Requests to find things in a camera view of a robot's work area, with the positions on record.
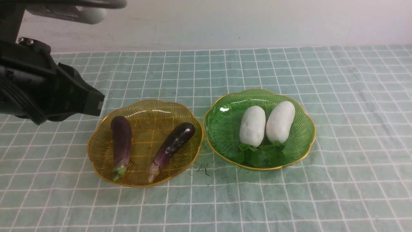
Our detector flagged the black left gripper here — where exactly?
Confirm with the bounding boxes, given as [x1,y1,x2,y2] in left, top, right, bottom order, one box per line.
[1,37,105,125]

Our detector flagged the purple eggplant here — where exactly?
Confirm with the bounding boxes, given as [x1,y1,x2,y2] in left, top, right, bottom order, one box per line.
[110,115,133,181]
[147,122,196,184]

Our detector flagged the white radish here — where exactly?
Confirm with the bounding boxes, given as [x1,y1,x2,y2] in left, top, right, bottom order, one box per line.
[257,101,295,166]
[238,106,266,168]

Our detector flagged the amber plastic plate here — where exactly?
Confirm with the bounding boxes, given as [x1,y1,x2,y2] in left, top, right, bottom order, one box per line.
[87,99,204,188]

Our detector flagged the green plastic plate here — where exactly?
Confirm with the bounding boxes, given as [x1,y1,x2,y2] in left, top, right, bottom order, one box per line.
[203,89,317,171]

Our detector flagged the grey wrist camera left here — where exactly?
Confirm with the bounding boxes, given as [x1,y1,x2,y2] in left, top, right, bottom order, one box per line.
[25,0,127,24]

